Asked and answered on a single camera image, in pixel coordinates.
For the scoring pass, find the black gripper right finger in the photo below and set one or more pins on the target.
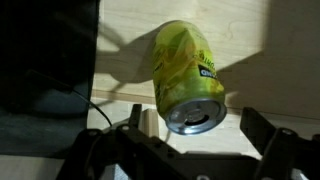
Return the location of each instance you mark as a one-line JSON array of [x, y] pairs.
[[286, 153]]

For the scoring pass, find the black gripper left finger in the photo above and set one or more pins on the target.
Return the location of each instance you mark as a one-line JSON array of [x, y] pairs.
[[133, 153]]

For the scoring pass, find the yellow green bottle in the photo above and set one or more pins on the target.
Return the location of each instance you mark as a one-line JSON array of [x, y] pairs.
[[183, 73]]

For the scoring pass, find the light wooden shelf hutch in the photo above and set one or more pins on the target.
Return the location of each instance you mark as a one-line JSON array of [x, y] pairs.
[[150, 120]]

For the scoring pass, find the black desk mat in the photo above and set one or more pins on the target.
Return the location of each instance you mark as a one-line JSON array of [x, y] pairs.
[[43, 40]]

